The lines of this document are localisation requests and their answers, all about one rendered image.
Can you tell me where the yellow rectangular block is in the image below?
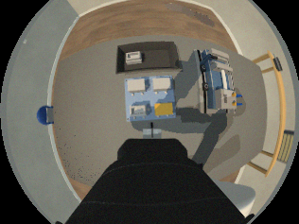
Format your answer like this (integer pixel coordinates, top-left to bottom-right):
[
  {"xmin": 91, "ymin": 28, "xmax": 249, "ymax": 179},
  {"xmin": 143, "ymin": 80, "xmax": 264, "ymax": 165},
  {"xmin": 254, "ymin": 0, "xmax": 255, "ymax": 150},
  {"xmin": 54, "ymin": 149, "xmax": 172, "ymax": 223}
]
[{"xmin": 154, "ymin": 103, "xmax": 173, "ymax": 115}]

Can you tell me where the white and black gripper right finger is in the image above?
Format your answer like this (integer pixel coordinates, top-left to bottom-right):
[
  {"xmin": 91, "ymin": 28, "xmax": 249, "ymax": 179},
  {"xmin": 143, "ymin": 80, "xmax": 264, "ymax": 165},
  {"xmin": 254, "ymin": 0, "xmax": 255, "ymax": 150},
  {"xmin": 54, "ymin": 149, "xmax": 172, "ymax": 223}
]
[{"xmin": 151, "ymin": 122, "xmax": 162, "ymax": 139}]

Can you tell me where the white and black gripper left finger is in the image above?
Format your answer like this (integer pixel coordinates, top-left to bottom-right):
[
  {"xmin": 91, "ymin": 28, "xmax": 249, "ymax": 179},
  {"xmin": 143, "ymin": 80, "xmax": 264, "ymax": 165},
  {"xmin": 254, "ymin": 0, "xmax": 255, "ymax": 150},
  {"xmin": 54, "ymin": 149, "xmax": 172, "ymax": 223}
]
[{"xmin": 143, "ymin": 122, "xmax": 152, "ymax": 139}]

